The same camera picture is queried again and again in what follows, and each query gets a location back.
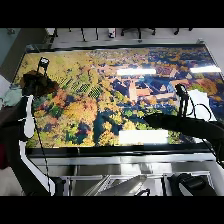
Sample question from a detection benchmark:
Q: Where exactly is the black office chair base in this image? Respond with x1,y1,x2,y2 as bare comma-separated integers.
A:
120,27,157,40

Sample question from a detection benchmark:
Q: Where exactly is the white garment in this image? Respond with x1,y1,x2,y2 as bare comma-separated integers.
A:
186,88,221,123

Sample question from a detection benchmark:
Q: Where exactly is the pale green garment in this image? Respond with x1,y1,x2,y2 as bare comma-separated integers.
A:
0,87,24,108

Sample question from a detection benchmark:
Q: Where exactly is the dark red garment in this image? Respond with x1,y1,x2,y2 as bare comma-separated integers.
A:
0,143,10,170

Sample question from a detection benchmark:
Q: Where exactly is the silver frame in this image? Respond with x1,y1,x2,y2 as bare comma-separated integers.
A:
26,153,224,197

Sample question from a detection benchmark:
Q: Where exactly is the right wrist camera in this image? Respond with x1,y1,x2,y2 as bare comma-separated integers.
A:
174,83,190,117

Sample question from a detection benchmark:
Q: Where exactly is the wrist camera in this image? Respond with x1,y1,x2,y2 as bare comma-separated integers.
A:
174,83,190,117
35,56,51,76

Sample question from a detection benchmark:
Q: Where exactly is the black cable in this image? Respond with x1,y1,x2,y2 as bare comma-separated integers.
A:
32,123,53,189
189,96,213,122
134,188,151,197

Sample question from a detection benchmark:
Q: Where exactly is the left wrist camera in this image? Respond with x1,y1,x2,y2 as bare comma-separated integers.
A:
35,56,51,76

